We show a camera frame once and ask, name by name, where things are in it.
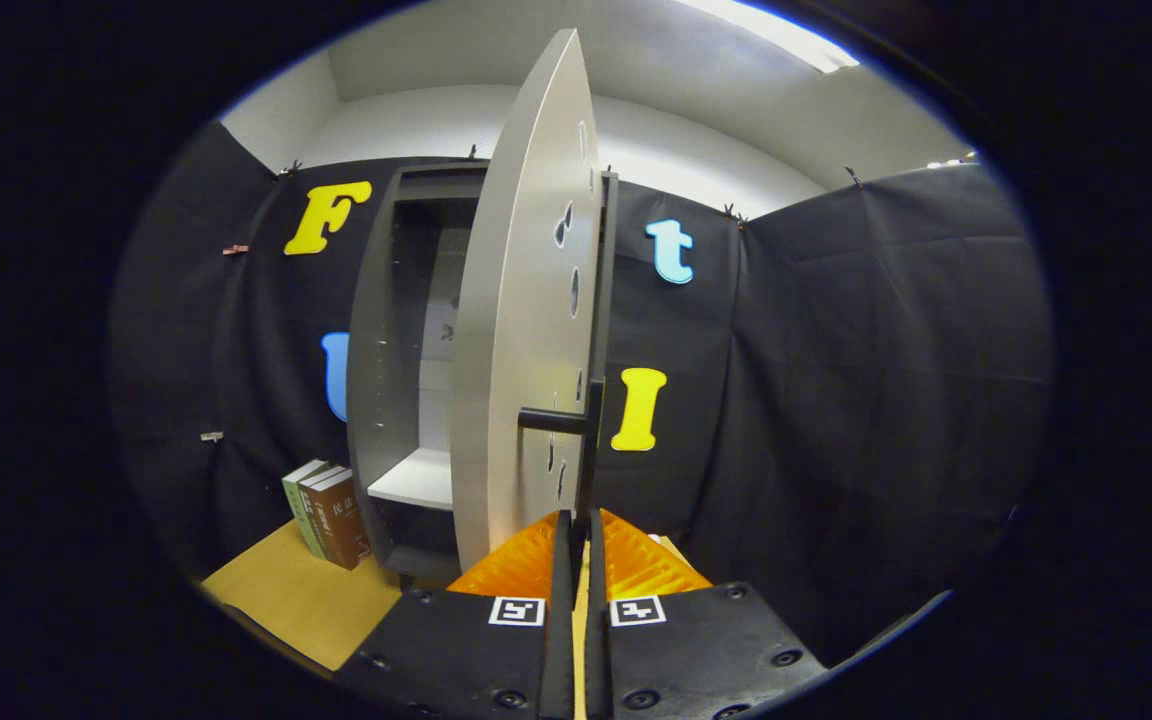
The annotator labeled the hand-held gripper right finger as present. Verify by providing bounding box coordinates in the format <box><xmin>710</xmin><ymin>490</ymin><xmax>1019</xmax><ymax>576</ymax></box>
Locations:
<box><xmin>586</xmin><ymin>508</ymin><xmax>827</xmax><ymax>720</ymax></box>

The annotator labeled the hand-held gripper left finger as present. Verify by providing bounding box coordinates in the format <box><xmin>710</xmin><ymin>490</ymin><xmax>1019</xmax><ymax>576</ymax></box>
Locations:
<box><xmin>334</xmin><ymin>510</ymin><xmax>577</xmax><ymax>720</ymax></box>

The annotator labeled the black backdrop cloth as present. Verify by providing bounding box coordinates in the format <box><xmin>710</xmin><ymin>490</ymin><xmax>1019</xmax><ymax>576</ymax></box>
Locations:
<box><xmin>106</xmin><ymin>120</ymin><xmax>1055</xmax><ymax>666</ymax></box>

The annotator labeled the long ceiling light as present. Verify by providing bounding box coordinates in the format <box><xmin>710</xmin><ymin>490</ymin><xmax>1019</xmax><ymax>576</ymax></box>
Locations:
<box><xmin>676</xmin><ymin>0</ymin><xmax>862</xmax><ymax>74</ymax></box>

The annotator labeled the beige cabinet door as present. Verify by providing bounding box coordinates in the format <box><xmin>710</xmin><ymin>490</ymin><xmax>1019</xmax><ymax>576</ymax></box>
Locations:
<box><xmin>449</xmin><ymin>28</ymin><xmax>605</xmax><ymax>573</ymax></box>

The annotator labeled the white cabinet shelf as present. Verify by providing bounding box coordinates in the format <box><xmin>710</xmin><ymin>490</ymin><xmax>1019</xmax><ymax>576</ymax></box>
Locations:
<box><xmin>368</xmin><ymin>447</ymin><xmax>454</xmax><ymax>511</ymax></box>

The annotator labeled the black door handle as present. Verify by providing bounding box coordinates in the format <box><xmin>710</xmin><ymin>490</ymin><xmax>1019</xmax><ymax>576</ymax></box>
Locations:
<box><xmin>518</xmin><ymin>378</ymin><xmax>605</xmax><ymax>521</ymax></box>

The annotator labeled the thin dark book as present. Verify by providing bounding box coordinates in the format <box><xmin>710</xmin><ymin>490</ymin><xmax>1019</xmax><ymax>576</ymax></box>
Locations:
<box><xmin>296</xmin><ymin>465</ymin><xmax>347</xmax><ymax>566</ymax></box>

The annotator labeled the dark grey cabinet body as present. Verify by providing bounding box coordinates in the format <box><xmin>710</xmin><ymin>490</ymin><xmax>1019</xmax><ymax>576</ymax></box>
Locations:
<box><xmin>346</xmin><ymin>160</ymin><xmax>619</xmax><ymax>591</ymax></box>

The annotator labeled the brown book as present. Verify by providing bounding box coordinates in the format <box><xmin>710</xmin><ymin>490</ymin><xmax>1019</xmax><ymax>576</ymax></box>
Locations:
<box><xmin>308</xmin><ymin>468</ymin><xmax>374</xmax><ymax>571</ymax></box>

